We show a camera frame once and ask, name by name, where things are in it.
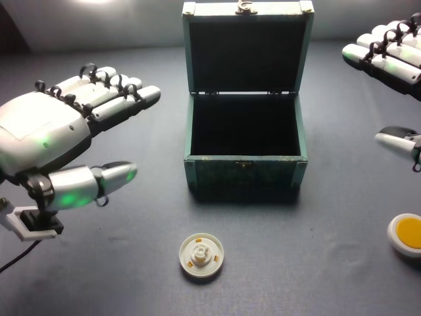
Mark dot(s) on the white round button base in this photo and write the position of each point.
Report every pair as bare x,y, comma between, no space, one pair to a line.
201,255

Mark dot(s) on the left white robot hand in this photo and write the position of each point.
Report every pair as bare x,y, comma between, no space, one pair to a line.
39,125

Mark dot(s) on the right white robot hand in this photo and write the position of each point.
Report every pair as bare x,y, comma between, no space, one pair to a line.
394,52

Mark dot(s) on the grey table cloth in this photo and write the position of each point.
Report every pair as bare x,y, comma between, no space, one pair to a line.
131,279

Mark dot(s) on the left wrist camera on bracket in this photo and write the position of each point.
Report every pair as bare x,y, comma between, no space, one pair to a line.
42,223

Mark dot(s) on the teal floral box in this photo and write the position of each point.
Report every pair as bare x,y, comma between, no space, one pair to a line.
245,177

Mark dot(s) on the yellow push button white rim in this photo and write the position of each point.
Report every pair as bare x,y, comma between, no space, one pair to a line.
409,232

